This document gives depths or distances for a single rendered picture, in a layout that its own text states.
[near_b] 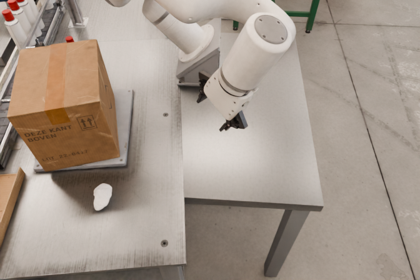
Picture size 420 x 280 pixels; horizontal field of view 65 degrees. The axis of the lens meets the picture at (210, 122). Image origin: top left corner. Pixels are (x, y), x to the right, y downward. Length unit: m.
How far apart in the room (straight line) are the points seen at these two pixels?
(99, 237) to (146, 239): 0.14
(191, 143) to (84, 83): 0.41
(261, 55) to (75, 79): 0.63
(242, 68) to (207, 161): 0.58
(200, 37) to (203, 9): 0.71
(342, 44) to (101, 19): 2.13
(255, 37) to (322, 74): 2.30
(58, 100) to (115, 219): 0.38
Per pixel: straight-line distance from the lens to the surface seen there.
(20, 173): 1.23
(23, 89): 1.07
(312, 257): 1.94
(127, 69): 1.50
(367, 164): 2.34
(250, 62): 0.58
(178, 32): 1.30
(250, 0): 0.67
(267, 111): 1.29
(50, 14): 1.89
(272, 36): 0.57
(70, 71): 1.08
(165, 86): 1.38
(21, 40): 1.58
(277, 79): 1.43
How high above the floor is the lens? 1.76
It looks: 49 degrees down
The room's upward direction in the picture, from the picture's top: straight up
